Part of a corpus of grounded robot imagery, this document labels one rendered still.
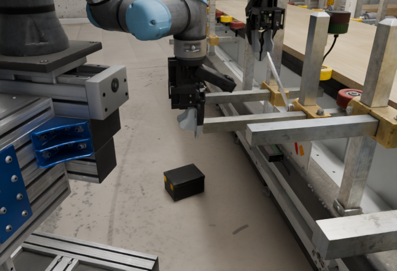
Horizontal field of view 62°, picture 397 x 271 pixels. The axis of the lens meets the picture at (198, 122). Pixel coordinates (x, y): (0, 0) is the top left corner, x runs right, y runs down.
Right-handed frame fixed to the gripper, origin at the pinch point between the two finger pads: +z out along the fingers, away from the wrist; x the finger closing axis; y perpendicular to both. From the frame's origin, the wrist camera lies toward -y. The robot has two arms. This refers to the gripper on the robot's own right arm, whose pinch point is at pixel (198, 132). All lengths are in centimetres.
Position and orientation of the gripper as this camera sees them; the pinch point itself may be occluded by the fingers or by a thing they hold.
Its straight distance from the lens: 84.8
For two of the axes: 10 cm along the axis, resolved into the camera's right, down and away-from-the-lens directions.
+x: 1.8, 4.2, -8.9
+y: -9.8, 0.8, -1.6
